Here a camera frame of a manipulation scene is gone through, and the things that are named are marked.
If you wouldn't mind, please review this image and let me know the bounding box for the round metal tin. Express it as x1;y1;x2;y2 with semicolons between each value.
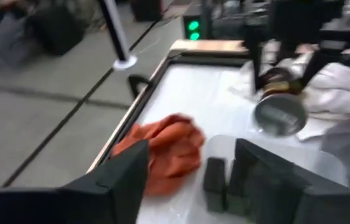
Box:
254;67;308;138

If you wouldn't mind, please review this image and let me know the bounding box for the white plastic table sheet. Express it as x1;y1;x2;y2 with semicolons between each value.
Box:
136;63;328;224

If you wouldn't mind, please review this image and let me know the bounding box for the crumpled orange cloth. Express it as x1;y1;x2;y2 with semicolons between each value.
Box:
111;113;206;197

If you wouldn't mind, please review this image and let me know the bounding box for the black metal table frame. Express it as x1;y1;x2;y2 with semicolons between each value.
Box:
98;51;350;170

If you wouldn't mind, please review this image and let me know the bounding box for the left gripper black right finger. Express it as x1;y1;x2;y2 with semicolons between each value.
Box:
229;138;350;224

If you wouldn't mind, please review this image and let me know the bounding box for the black clamp handle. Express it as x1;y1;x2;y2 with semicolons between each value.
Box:
127;74;150;100

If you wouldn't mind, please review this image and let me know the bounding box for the white checked cloth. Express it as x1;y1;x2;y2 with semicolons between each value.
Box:
229;40;350;141

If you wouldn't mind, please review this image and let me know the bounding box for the black bag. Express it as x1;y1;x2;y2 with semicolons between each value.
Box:
25;6;85;57

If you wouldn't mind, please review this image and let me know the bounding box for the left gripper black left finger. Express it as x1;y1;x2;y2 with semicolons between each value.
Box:
0;139;150;224

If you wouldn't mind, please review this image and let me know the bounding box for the black box with green lights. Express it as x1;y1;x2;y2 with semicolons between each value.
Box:
182;14;203;41

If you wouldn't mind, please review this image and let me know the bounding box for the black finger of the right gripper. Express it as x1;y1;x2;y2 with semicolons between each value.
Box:
298;49;331;90
244;24;264;93

